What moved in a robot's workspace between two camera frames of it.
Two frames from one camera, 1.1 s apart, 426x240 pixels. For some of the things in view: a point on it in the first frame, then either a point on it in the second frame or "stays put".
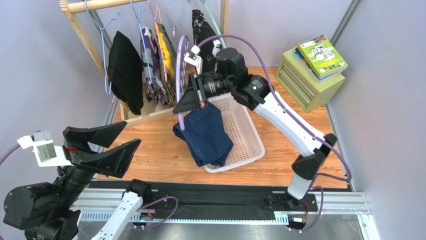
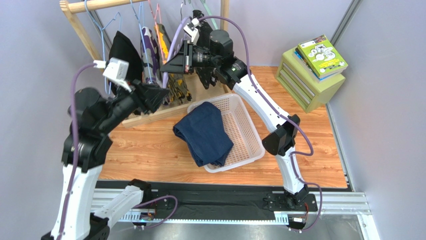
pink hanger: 154,14 stays put
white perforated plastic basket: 240,122 stays put
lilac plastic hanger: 181,74 to 165,75
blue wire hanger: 141,19 stays put
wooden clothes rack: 135,108 stays put
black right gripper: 200,92 to 188,59
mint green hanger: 215,22 stays put
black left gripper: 114,161 to 146,96
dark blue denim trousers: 204,133 stays put
